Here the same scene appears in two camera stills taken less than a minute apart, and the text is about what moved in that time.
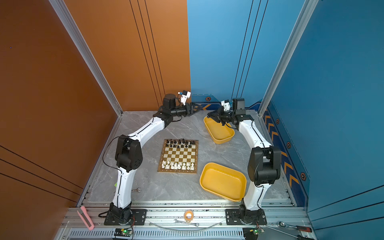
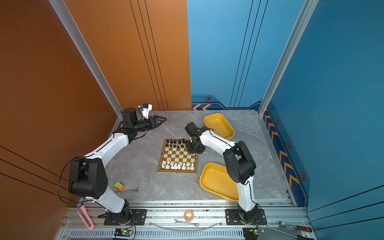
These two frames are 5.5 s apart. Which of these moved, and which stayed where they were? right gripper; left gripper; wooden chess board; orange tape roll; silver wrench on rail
Moved: right gripper; left gripper
Stayed: wooden chess board; orange tape roll; silver wrench on rail
